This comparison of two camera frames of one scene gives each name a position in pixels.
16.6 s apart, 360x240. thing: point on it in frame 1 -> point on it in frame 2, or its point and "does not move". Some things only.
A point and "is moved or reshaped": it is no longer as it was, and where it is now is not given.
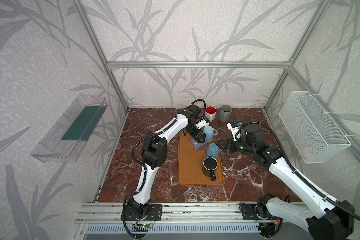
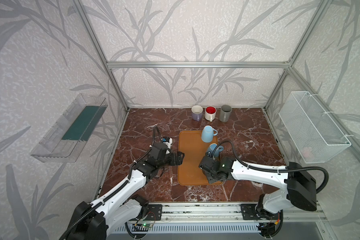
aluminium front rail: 176,213 does not move
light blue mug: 209,132 does not move
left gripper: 196,133 -> 177,158
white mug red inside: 210,113 does not move
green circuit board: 146,225 does not move
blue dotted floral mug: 213,150 does not move
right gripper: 231,145 -> 205,165
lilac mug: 201,146 is moved or reshaped
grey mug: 225,113 does not move
